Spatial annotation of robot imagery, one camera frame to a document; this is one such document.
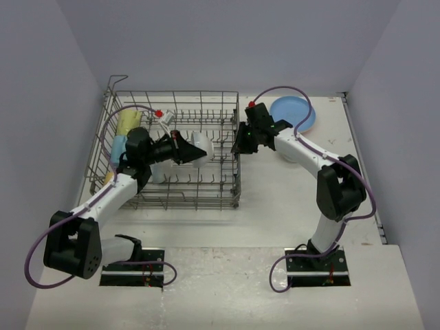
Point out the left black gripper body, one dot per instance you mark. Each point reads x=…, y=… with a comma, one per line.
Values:
x=163, y=150

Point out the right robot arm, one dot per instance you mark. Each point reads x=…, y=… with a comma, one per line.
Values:
x=339, y=191

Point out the blue mug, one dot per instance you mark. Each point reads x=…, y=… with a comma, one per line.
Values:
x=117, y=148

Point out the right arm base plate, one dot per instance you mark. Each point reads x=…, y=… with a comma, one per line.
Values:
x=331, y=271

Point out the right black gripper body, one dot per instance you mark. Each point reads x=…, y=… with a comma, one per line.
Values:
x=256, y=129

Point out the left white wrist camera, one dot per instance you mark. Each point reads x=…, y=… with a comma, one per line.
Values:
x=167, y=118

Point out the green mug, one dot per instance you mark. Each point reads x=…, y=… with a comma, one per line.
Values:
x=128, y=119

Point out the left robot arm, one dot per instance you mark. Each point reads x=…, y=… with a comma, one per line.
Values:
x=74, y=245

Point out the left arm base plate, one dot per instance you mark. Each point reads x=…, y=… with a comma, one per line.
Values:
x=114, y=275

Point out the blue plate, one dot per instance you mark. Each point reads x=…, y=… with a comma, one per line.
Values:
x=289, y=108

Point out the grey wire dish rack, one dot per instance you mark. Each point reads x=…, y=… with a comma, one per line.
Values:
x=215, y=186

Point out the yellow mug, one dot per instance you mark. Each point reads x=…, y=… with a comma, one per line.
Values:
x=109, y=178

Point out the white bowl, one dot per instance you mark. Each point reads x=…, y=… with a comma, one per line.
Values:
x=288, y=158
x=160, y=172
x=201, y=141

